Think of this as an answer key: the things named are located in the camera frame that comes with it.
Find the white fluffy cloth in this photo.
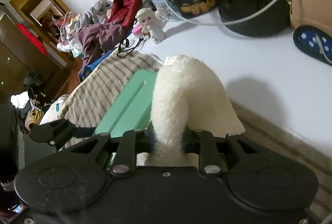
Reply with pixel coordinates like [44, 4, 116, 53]
[137, 55, 245, 167]

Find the beige striped towel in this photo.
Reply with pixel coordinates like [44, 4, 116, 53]
[57, 52, 331, 218]

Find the purple garment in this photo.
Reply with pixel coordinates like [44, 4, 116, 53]
[76, 21, 124, 66]

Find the white doll figurine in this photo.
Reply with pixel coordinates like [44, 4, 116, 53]
[136, 8, 167, 43]

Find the pink lidded jar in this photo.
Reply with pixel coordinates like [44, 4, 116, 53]
[132, 25, 144, 39]

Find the black lamp base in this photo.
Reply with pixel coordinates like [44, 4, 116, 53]
[218, 0, 290, 37]

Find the blue polka dot slipper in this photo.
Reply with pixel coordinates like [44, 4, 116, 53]
[293, 25, 331, 65]

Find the red jacket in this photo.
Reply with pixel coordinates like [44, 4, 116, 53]
[107, 0, 142, 32]

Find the brown cardboard box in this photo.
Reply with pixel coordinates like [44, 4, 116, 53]
[290, 0, 332, 36]

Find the black cord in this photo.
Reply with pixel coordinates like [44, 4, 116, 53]
[116, 37, 145, 59]

